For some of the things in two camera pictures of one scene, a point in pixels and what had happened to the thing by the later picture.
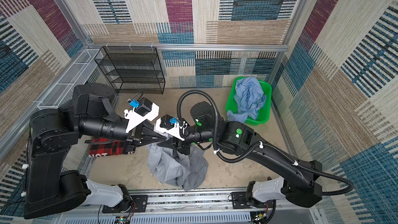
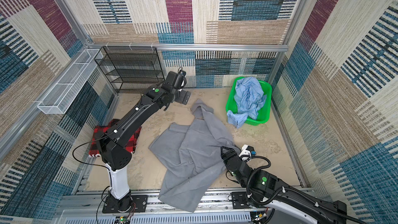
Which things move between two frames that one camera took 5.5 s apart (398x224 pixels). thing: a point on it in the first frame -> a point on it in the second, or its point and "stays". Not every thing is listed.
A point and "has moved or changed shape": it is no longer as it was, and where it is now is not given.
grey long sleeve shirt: [175, 168] has moved or changed shape
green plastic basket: [263, 115] stays
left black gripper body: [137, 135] -> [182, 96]
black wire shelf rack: [132, 69] stays
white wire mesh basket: [65, 91] stays
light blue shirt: [249, 95] stays
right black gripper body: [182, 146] -> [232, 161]
